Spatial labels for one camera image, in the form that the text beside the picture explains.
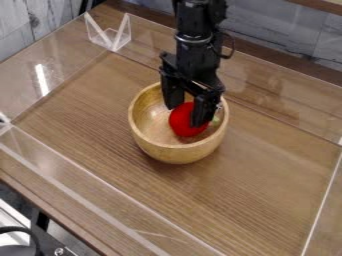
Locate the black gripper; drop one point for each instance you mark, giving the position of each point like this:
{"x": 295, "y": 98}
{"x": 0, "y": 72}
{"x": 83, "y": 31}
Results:
{"x": 188, "y": 72}

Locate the red felt fruit green leaf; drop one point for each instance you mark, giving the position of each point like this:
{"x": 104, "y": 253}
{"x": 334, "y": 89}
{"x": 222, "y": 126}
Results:
{"x": 179, "y": 121}

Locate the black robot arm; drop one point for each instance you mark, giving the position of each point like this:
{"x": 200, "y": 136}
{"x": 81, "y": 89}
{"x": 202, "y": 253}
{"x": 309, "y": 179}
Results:
{"x": 199, "y": 18}

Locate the light wooden bowl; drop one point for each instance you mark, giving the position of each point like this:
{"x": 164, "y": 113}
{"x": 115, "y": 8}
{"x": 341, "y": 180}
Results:
{"x": 154, "y": 136}

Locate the black metal table leg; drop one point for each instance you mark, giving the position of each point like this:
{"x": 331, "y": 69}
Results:
{"x": 40, "y": 219}

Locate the clear acrylic corner bracket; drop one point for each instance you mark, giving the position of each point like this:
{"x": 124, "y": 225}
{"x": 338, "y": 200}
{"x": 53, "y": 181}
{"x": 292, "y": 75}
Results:
{"x": 108, "y": 38}

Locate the clear acrylic tray wall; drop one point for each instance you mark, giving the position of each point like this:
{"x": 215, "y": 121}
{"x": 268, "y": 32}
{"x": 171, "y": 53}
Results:
{"x": 263, "y": 197}

